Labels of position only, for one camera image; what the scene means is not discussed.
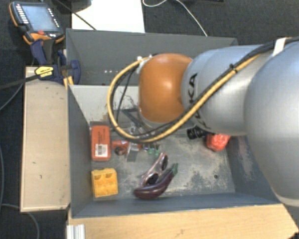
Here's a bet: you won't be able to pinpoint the yellow toy building brick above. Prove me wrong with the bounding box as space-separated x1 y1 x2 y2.
90 168 119 199

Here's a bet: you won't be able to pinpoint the black cylinder on white bracket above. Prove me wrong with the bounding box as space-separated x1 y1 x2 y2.
186 127 208 140

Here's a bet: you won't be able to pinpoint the pink sunglasses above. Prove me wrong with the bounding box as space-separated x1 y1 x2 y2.
140 152 169 187

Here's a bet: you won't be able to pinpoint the orange flat box with label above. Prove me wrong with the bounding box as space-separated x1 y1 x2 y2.
90 124 112 162

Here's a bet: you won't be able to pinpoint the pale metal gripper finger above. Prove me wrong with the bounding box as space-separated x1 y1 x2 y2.
126 143 140 162

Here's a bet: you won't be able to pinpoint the purple toy eggplant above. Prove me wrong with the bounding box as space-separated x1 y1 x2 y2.
133 163 179 200

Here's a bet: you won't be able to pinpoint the pale wood flat board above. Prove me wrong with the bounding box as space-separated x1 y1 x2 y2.
20 66 72 213

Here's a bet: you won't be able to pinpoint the grey metal bin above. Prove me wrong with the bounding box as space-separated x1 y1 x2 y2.
65 28 282 219

